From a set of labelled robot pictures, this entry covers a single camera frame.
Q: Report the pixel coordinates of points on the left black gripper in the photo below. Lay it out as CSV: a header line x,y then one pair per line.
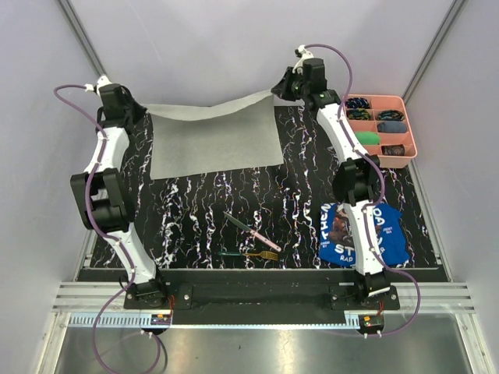
x,y
139,111

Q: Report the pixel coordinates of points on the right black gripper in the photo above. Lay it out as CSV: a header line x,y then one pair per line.
x,y
281,89

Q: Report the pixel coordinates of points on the grey cloth napkin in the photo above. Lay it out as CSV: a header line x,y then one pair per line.
x,y
191,140

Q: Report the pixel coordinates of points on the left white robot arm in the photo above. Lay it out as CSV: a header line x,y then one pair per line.
x,y
103,200

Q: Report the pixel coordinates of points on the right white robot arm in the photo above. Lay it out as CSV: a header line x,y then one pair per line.
x,y
355,183

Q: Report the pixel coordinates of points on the blue patterned sock top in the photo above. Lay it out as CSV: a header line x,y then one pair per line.
x,y
358,103

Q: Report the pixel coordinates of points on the blue patterned sock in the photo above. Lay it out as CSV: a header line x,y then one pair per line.
x,y
390,115
359,114
358,103

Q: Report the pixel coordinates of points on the blue patterned sock middle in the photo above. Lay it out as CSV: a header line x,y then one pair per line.
x,y
359,114

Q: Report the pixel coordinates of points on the green rolled sock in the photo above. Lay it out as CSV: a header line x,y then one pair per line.
x,y
367,138

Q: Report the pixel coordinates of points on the pink divided organizer tray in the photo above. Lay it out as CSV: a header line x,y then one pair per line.
x,y
380,103

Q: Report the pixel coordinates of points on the blue patterned sock right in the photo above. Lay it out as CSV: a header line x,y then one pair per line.
x,y
390,115

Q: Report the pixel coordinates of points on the dark blue rolled sock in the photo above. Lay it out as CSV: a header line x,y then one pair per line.
x,y
392,127

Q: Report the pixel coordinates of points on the black marbled table mat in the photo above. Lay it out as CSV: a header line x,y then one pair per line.
x,y
181,221

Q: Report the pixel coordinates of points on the dark brown rolled sock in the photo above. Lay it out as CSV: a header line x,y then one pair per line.
x,y
393,150

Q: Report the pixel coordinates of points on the blue printed t-shirt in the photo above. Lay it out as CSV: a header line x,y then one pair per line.
x,y
336,242

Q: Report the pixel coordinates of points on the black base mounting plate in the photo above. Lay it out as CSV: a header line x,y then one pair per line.
x,y
264,297

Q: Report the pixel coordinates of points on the aluminium frame rail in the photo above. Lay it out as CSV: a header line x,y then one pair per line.
x,y
76,25

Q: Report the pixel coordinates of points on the pink-handled table knife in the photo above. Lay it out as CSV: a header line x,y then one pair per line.
x,y
253,232

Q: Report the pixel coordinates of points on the gold fork green handle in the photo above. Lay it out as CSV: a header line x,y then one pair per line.
x,y
267,255

